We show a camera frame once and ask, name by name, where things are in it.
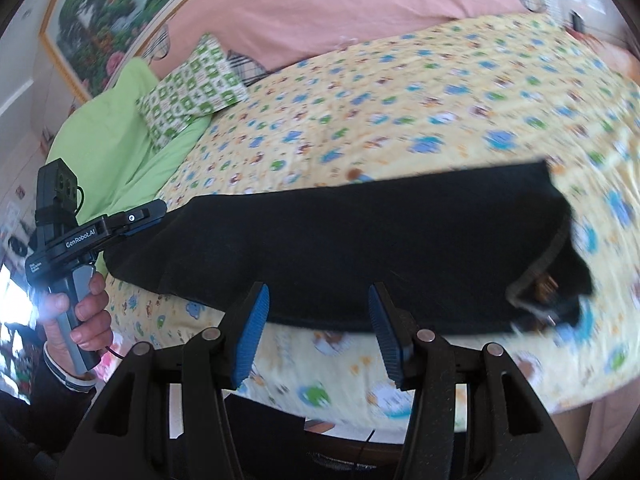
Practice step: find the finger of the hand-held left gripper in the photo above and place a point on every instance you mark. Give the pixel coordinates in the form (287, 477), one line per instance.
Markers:
(142, 221)

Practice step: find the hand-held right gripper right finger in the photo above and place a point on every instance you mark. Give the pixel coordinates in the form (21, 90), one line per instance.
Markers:
(385, 335)

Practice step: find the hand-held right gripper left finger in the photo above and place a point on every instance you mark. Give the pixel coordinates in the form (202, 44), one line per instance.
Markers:
(250, 335)

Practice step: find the black pants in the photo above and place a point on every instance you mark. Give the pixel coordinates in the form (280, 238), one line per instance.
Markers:
(350, 240)

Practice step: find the person's left forearm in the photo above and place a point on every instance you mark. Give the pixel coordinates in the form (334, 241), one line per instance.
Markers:
(45, 400)

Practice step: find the person's left hand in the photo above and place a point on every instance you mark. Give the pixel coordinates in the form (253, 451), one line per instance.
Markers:
(95, 310)

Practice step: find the dark cloth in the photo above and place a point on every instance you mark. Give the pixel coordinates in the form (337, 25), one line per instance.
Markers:
(270, 425)

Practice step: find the light green pillow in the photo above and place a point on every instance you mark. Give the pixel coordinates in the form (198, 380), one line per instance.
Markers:
(110, 130)

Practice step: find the green and white patterned pillow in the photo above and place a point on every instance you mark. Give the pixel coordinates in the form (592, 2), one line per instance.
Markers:
(190, 90)

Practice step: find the framed landscape painting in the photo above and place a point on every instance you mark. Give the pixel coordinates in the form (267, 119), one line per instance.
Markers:
(100, 15)

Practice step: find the yellow printed bed sheet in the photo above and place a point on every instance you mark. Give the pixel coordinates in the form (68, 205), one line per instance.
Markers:
(400, 100)

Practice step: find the small dark object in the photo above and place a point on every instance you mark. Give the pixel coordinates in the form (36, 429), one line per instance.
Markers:
(578, 22)

